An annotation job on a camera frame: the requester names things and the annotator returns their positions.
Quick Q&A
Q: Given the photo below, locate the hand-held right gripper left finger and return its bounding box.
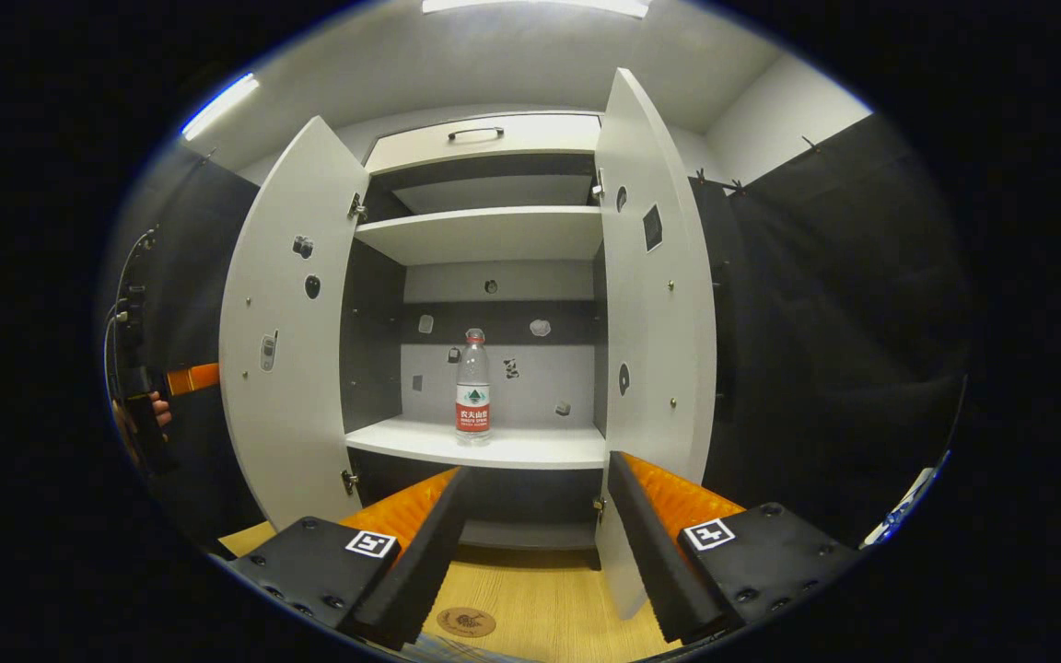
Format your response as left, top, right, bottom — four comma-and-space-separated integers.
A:
228, 465, 474, 650

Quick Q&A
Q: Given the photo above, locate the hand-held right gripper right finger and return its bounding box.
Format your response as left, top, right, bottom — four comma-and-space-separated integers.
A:
606, 451, 863, 646

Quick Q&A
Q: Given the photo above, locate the white cabinet door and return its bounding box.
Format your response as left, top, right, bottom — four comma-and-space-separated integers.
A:
593, 67, 717, 620
219, 115, 372, 533

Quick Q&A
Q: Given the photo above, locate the clear plastic bottle red label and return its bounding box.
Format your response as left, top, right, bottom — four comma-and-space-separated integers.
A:
455, 328, 493, 445

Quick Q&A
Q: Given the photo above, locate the round wooden coaster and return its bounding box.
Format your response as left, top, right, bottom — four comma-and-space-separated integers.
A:
437, 606, 497, 639

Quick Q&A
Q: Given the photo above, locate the black backdrop cloth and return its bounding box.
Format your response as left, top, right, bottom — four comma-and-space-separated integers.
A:
687, 110, 974, 544
98, 147, 260, 544

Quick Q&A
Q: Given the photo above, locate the white and grey cabinet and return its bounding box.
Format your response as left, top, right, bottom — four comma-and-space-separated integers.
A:
337, 110, 610, 553

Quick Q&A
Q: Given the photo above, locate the white and blue item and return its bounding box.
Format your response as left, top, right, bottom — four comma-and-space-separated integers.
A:
862, 449, 952, 551

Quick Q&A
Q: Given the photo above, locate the narrow ceiling light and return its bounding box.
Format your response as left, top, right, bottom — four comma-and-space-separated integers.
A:
182, 74, 261, 141

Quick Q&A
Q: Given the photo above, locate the white cabinet drawer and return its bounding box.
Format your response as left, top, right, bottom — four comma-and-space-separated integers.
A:
365, 112, 603, 176

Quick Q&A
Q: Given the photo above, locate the wide ceiling light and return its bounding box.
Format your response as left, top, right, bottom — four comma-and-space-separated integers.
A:
420, 0, 651, 19

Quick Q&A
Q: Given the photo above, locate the grey cable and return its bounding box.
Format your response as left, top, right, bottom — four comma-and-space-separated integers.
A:
105, 228, 158, 388

